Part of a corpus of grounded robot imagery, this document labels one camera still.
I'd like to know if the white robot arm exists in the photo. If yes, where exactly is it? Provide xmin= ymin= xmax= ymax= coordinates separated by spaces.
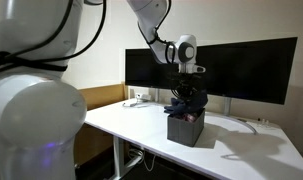
xmin=0 ymin=0 xmax=107 ymax=180

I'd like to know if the dark grey fabric box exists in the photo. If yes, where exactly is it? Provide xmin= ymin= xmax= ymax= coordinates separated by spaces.
xmin=167 ymin=109 xmax=205 ymax=147

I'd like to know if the white cable under desk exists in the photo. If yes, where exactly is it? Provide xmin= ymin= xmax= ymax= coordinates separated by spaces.
xmin=128 ymin=148 xmax=157 ymax=173

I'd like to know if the pink red patterned cloth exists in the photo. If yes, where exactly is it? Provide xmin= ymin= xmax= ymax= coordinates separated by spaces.
xmin=177 ymin=113 xmax=198 ymax=123

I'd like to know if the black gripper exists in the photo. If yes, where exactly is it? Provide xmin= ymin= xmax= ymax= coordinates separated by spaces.
xmin=170 ymin=73 xmax=202 ymax=101

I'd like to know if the silver curved monitor stand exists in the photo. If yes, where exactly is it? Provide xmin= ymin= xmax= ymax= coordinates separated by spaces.
xmin=210 ymin=97 xmax=258 ymax=135

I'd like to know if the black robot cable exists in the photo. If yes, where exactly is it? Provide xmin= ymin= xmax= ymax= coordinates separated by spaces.
xmin=0 ymin=0 xmax=108 ymax=75

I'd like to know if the left black monitor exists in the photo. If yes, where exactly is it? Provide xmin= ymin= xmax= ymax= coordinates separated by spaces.
xmin=196 ymin=37 xmax=298 ymax=104

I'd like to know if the dark blue towel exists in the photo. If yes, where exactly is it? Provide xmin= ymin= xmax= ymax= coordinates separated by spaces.
xmin=164 ymin=90 xmax=208 ymax=115

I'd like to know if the wooden side panel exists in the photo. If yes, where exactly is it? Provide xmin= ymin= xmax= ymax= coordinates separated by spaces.
xmin=74 ymin=83 xmax=127 ymax=165

